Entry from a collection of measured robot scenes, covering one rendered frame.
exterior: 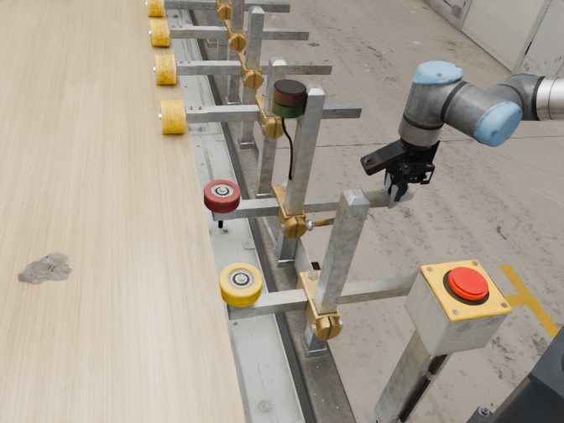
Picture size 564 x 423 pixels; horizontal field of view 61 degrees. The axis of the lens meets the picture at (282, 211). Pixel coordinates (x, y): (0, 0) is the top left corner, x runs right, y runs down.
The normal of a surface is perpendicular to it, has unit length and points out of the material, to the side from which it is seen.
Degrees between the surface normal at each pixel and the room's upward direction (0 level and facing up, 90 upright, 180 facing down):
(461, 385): 0
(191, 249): 0
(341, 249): 90
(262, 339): 0
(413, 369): 90
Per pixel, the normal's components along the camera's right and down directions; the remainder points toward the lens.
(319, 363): 0.12, -0.74
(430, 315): -0.96, 0.07
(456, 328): 0.24, 0.67
